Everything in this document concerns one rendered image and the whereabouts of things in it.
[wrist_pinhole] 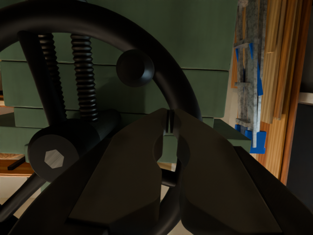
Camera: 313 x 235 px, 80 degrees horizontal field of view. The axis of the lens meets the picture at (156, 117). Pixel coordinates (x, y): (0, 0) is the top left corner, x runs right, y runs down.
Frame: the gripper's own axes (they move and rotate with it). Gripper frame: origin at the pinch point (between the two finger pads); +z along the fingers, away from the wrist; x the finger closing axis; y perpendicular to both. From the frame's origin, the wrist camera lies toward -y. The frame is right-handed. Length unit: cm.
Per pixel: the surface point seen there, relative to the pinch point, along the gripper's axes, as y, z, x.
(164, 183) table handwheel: 9.9, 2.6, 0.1
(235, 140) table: 16.7, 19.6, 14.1
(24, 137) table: 18.5, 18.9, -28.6
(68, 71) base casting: 5.5, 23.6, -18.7
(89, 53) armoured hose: -0.4, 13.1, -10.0
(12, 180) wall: 239, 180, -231
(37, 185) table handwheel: 11.1, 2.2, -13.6
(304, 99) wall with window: 56, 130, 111
